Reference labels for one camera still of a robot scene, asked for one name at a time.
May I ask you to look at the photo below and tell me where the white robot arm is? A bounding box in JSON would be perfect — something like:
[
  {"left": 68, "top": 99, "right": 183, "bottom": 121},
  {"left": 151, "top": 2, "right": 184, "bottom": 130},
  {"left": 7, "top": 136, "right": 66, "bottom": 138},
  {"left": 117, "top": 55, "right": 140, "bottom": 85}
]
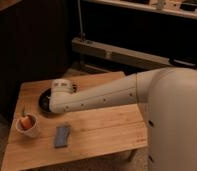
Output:
[{"left": 49, "top": 67, "right": 197, "bottom": 171}]

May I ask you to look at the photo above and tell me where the wooden low table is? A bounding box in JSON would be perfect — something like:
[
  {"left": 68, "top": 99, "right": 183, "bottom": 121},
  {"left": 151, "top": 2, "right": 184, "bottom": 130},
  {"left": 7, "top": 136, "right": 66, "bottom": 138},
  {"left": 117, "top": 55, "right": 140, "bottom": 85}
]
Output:
[{"left": 1, "top": 80, "right": 147, "bottom": 171}]

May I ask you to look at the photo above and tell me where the vertical metal pole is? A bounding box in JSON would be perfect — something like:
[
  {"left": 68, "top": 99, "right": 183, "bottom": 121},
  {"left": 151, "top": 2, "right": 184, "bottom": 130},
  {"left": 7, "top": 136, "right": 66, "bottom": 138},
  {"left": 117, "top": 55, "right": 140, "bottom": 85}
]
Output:
[{"left": 77, "top": 0, "right": 85, "bottom": 41}]

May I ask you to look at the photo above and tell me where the black round plate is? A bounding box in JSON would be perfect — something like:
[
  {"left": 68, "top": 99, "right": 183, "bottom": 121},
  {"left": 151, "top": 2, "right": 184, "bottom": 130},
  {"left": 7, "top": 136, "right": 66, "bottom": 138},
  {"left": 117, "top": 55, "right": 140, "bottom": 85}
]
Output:
[{"left": 38, "top": 89, "right": 52, "bottom": 115}]

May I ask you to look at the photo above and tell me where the blue sponge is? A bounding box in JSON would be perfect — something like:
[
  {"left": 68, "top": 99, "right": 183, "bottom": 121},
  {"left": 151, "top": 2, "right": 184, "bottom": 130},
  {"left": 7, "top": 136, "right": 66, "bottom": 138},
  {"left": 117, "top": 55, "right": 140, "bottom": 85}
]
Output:
[{"left": 54, "top": 125, "right": 70, "bottom": 148}]

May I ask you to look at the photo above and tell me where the orange carrot in cup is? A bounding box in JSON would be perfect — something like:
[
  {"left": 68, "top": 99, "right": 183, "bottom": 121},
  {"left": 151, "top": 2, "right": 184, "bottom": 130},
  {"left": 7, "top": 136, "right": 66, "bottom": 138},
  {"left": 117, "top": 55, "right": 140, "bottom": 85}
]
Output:
[{"left": 20, "top": 116, "right": 33, "bottom": 130}]

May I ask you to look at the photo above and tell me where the white cup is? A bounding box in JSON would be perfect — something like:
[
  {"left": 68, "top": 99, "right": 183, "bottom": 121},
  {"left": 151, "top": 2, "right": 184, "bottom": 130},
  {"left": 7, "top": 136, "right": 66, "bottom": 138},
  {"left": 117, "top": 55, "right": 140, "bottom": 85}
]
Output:
[{"left": 15, "top": 114, "right": 40, "bottom": 138}]

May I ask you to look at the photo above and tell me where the wooden shelf board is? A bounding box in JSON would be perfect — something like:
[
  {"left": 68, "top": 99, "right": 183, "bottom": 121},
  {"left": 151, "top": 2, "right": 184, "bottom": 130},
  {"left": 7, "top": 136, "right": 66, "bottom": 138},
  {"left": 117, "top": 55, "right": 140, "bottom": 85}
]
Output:
[{"left": 84, "top": 0, "right": 197, "bottom": 20}]

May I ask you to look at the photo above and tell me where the grey metal rail beam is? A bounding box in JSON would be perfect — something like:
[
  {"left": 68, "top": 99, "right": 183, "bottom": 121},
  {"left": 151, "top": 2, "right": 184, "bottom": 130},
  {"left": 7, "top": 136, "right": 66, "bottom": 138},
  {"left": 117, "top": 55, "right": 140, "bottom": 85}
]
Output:
[{"left": 71, "top": 36, "right": 197, "bottom": 75}]

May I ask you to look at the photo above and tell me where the black handle on rail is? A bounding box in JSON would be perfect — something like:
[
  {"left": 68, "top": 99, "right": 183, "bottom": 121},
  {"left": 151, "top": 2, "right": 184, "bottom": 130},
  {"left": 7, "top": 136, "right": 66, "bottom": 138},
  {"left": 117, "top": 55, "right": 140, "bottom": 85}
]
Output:
[{"left": 168, "top": 58, "right": 197, "bottom": 69}]

